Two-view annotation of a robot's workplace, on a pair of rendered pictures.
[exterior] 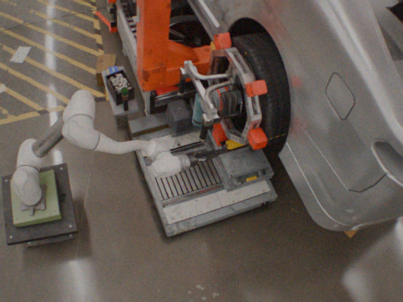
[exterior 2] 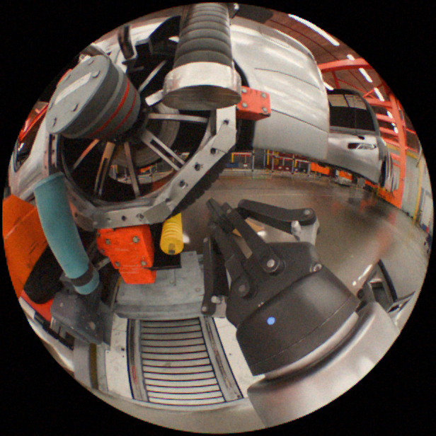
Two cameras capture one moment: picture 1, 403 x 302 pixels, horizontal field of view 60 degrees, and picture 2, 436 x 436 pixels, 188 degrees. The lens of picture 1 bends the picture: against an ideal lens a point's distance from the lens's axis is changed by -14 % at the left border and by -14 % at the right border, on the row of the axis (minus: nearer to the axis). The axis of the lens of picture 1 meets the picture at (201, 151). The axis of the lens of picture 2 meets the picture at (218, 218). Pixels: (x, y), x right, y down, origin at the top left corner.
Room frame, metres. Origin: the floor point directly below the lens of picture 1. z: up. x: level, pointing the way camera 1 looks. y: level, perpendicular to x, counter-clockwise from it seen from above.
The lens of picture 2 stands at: (1.21, 0.08, 0.72)
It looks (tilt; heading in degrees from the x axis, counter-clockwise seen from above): 25 degrees down; 286
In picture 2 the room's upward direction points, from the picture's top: straight up
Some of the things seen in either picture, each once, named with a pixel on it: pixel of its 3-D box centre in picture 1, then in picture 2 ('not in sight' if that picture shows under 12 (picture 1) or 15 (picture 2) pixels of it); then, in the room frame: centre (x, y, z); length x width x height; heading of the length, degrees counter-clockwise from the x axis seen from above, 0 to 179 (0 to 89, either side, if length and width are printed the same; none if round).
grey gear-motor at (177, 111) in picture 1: (196, 117); (92, 302); (1.75, 0.08, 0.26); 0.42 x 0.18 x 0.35; 121
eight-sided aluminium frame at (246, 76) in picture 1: (232, 94); (112, 112); (1.51, -0.11, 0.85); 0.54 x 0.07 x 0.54; 31
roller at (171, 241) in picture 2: (245, 139); (172, 223); (1.46, -0.25, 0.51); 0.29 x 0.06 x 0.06; 121
